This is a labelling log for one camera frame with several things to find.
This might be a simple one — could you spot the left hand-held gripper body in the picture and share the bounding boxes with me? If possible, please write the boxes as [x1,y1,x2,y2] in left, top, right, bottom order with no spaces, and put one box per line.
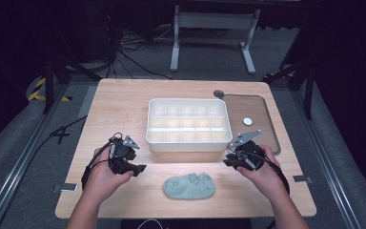
[109,135,141,168]

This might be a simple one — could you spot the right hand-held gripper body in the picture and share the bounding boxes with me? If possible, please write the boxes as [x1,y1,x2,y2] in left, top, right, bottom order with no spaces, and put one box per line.
[228,128,267,172]

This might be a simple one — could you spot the light green sock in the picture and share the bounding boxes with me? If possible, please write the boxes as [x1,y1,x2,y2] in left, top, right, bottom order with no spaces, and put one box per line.
[162,172,217,201]

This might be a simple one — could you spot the white compartment storage box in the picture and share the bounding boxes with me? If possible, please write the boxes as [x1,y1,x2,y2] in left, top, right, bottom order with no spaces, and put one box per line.
[145,97,234,154]

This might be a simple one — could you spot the person's right hand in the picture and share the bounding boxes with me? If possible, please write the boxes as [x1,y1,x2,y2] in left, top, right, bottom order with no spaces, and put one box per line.
[235,143,290,204]

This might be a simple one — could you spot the person's left hand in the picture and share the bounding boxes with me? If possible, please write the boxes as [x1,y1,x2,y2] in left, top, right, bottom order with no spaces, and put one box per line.
[82,146,135,204]

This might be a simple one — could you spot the brown inset table panel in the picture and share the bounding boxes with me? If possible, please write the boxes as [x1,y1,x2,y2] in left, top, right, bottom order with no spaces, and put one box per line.
[220,93,282,156]

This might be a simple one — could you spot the black metal stand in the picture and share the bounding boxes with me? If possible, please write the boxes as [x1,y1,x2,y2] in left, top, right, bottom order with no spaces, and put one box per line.
[263,12,325,121]
[41,3,103,115]

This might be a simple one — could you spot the yellow black floor tape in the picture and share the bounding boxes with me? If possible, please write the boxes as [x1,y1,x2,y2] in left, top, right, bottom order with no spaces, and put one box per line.
[28,76,73,103]

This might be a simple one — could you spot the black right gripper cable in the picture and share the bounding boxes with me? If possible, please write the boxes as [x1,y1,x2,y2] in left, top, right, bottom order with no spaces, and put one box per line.
[234,150,291,196]

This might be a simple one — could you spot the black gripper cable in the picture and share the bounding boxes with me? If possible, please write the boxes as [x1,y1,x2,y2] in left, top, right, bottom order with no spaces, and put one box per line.
[234,150,291,196]
[80,133,124,192]

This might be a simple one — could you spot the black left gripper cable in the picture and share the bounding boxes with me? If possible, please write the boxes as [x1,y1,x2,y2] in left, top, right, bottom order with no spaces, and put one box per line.
[80,133,124,192]

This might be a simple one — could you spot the white cable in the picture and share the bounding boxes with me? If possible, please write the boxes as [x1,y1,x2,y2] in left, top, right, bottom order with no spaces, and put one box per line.
[135,218,164,229]

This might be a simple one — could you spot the grey metal table bracket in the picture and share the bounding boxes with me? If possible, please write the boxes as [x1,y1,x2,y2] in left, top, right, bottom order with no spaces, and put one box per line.
[52,182,79,194]
[293,174,315,185]

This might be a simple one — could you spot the aluminium floor rail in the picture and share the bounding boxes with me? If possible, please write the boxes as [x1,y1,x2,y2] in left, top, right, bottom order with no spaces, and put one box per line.
[0,83,71,229]
[290,90,366,229]

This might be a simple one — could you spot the black floor cables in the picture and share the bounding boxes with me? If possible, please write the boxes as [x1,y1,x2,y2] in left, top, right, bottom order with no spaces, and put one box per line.
[103,6,179,81]

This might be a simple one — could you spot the grey metal table frame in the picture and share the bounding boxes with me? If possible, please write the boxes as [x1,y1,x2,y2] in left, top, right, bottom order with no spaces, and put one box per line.
[170,4,262,76]

